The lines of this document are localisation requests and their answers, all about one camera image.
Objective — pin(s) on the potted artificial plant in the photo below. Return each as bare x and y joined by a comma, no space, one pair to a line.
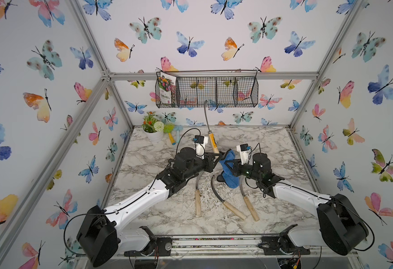
153,127

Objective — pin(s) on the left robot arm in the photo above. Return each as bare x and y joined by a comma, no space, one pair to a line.
103,233

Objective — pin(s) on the colourful booklet in basket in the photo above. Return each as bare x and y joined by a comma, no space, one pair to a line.
167,88

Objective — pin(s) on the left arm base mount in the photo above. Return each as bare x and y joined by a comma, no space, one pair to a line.
143,243

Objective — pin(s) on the green yellow toy brush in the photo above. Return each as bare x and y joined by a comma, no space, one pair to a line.
168,128

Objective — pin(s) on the black wire basket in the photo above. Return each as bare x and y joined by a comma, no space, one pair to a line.
224,89

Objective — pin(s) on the light blue toy tool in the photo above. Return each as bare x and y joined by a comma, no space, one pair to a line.
178,129

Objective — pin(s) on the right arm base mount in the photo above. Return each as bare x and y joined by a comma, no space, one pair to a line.
281,244

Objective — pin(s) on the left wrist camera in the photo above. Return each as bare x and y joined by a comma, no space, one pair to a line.
200,143

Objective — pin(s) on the aluminium front rail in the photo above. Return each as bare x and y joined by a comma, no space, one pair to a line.
203,246

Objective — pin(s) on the sickle wooden handle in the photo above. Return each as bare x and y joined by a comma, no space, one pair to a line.
247,201
198,208
210,133
226,204

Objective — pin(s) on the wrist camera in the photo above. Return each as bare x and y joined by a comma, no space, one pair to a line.
200,143
245,152

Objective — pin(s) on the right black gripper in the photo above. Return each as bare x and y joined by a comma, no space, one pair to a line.
237,167

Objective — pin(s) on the blue rag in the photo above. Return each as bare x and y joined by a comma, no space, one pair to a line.
235,184

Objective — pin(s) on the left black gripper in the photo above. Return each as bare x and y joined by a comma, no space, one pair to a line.
208,157

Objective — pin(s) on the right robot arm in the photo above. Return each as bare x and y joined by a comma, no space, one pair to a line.
339,226

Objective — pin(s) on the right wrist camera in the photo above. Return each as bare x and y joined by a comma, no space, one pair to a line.
245,152

